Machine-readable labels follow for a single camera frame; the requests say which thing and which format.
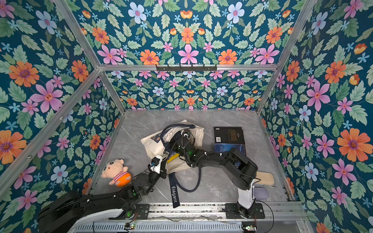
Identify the cream canvas tote bag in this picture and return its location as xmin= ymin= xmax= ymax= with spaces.
xmin=141 ymin=120 xmax=204 ymax=208

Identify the blue green spine book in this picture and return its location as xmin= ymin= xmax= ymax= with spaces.
xmin=213 ymin=143 xmax=247 ymax=156

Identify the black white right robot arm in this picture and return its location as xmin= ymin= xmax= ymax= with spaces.
xmin=165 ymin=130 xmax=258 ymax=218

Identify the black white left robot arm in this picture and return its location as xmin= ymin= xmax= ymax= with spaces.
xmin=37 ymin=156 xmax=167 ymax=233

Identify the yellow spine book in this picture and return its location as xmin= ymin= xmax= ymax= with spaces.
xmin=167 ymin=153 xmax=179 ymax=163

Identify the pink plush pig toy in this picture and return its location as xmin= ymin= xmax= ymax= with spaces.
xmin=101 ymin=159 xmax=132 ymax=187

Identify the beige sponge block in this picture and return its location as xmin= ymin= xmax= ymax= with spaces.
xmin=255 ymin=171 xmax=275 ymax=186

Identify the purple flat pad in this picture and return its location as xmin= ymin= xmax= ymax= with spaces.
xmin=254 ymin=187 xmax=270 ymax=200

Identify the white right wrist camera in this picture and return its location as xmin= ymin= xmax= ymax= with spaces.
xmin=182 ymin=130 xmax=193 ymax=140

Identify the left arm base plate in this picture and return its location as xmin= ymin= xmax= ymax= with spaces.
xmin=124 ymin=204 xmax=150 ymax=220

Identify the aluminium front rail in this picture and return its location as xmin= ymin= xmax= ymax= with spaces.
xmin=69 ymin=201 xmax=314 ymax=233

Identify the metal hook rail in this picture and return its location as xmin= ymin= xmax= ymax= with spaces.
xmin=155 ymin=65 xmax=218 ymax=72

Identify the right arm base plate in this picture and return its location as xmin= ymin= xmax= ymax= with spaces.
xmin=223 ymin=203 xmax=265 ymax=219

